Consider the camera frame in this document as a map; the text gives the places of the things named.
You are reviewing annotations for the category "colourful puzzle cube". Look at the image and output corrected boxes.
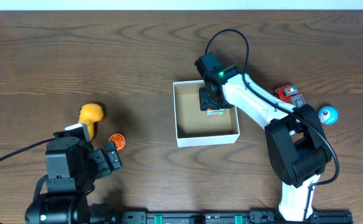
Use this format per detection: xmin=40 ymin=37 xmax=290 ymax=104
xmin=206 ymin=108 xmax=225 ymax=116

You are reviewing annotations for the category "white cardboard box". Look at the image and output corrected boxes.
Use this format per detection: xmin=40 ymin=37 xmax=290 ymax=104
xmin=173 ymin=80 xmax=240 ymax=147

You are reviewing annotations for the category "red toy car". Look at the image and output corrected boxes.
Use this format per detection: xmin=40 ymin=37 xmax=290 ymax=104
xmin=275 ymin=85 xmax=306 ymax=108

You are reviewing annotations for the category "blue white ball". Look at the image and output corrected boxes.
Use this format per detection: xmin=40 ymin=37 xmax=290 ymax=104
xmin=318 ymin=106 xmax=339 ymax=125

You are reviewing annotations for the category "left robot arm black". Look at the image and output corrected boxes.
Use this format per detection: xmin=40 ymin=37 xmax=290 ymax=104
xmin=25 ymin=131 xmax=122 ymax=224

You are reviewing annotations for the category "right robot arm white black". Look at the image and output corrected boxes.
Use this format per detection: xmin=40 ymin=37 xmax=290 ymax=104
xmin=195 ymin=52 xmax=337 ymax=222

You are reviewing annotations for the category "orange turbine wheel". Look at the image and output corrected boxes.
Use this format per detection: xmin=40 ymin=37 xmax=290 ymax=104
xmin=109 ymin=133 xmax=126 ymax=151

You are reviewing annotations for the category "orange toy dinosaur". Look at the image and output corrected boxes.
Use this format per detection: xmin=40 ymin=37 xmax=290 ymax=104
xmin=78 ymin=103 xmax=104 ymax=141

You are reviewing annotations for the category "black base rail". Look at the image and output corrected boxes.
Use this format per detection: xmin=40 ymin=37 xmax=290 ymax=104
xmin=90 ymin=203 xmax=354 ymax=224

